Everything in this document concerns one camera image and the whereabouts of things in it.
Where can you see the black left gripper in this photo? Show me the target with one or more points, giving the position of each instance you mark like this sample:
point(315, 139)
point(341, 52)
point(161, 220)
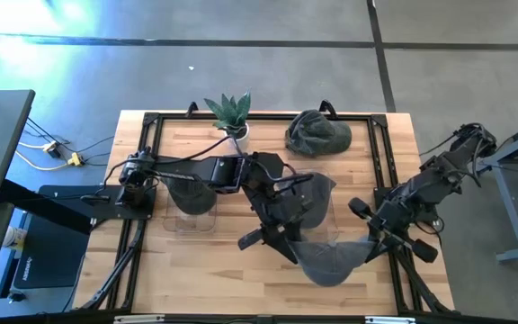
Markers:
point(277, 225)

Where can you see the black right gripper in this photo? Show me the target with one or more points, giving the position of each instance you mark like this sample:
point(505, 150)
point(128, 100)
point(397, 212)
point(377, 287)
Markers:
point(391, 218)

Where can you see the blue denim baseball cap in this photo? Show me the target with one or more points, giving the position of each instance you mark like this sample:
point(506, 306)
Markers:
point(313, 198)
point(331, 263)

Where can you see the dark green baseball cap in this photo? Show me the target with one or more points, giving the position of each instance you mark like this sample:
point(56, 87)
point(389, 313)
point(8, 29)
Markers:
point(317, 135)
point(191, 198)

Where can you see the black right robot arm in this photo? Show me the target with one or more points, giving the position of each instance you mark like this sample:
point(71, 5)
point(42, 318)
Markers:
point(439, 177)

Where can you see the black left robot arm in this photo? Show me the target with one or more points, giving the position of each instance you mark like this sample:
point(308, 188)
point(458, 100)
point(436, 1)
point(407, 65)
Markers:
point(196, 173)

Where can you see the snake plant in white pot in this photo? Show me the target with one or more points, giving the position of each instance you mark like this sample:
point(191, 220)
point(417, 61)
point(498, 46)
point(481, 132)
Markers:
point(233, 114)

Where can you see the black floor mat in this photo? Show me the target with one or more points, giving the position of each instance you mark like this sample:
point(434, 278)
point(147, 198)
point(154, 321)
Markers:
point(52, 252)

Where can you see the black desk beam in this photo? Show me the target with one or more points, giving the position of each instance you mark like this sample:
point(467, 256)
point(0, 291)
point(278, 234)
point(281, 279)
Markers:
point(43, 204)

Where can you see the white cup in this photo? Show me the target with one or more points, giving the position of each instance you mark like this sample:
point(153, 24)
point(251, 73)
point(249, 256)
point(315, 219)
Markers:
point(15, 237)

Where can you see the silver metal bracket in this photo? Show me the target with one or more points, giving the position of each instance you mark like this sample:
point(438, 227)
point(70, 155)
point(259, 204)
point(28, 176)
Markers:
point(140, 319)
point(389, 320)

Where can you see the blue-grey metal table frame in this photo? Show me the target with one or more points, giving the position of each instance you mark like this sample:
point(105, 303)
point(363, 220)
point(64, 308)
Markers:
point(511, 211)

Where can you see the black aluminium rig frame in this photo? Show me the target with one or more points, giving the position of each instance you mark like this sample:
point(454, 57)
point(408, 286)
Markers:
point(150, 118)

